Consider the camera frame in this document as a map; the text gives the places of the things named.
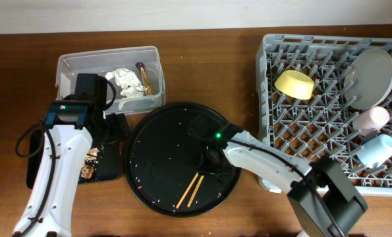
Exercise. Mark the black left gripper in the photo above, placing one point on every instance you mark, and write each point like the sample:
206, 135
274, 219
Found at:
118, 127

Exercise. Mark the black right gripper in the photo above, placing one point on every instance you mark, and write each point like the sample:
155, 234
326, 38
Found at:
205, 166

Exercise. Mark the wooden chopstick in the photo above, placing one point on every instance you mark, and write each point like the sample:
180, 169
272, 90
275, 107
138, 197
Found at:
187, 190
195, 191

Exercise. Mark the gold coffee sachet wrapper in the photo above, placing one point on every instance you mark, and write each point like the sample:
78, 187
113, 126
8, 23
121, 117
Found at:
148, 88

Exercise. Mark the round black serving tray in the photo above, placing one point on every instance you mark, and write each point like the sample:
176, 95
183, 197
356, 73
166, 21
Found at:
160, 162

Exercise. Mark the food scraps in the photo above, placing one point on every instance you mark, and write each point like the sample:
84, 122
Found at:
89, 166

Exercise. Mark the yellow bowl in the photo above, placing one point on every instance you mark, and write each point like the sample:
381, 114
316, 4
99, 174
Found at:
295, 84

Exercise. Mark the pink cup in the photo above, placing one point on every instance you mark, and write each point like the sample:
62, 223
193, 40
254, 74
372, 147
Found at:
371, 120

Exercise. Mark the blue cup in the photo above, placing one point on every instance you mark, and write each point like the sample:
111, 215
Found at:
376, 151

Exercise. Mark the grey ceramic plate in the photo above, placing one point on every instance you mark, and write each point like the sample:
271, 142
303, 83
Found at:
369, 80

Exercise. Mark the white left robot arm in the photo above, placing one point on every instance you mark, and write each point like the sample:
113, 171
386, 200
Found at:
71, 127

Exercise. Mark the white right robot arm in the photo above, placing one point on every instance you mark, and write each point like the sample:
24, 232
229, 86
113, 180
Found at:
324, 200

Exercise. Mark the clear plastic waste bin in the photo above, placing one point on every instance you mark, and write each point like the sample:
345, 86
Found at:
103, 61

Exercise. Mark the grey dishwasher rack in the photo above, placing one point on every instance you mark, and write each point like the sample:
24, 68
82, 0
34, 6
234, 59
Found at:
322, 125

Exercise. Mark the crumpled white tissue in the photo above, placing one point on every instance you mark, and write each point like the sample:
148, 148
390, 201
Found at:
131, 86

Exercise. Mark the black rectangular tray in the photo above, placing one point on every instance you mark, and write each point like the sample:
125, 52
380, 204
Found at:
108, 167

